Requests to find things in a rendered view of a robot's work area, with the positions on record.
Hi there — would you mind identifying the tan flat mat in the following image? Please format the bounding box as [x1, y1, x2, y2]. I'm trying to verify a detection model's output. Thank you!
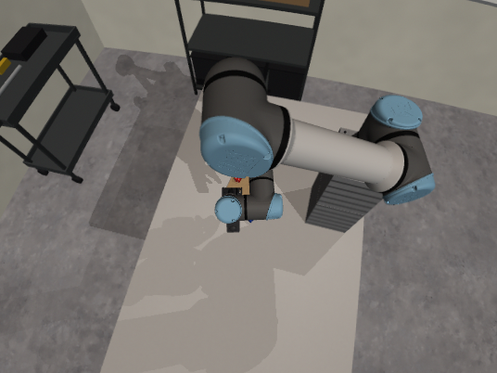
[227, 176, 249, 195]

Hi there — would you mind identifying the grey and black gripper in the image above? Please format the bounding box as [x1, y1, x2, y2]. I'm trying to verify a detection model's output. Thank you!
[222, 187, 242, 196]

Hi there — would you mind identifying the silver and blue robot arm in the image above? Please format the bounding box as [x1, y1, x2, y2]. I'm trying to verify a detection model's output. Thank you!
[199, 57, 435, 233]

